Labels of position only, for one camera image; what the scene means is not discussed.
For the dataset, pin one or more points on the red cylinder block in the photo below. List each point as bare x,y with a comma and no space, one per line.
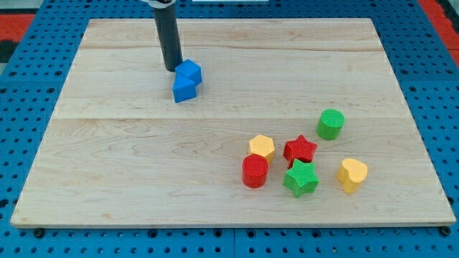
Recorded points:
254,170

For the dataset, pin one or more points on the yellow hexagon block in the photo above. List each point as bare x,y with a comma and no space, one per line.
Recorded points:
263,146

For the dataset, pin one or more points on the blue cube block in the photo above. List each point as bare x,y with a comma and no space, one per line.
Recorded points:
191,70

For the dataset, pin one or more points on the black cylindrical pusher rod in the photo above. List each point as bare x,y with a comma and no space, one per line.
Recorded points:
168,33

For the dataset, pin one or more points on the light wooden board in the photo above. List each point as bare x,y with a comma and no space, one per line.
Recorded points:
119,153

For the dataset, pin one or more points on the blue triangle block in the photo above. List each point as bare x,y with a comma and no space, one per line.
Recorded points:
183,88

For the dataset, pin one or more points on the red star block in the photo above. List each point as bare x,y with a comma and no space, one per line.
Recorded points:
300,149

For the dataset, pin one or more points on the green star block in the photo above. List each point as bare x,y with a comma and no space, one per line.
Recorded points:
301,178

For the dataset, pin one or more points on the green cylinder block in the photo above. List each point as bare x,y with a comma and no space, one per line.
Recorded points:
330,124

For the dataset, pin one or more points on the yellow heart block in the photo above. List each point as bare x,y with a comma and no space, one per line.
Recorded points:
351,174

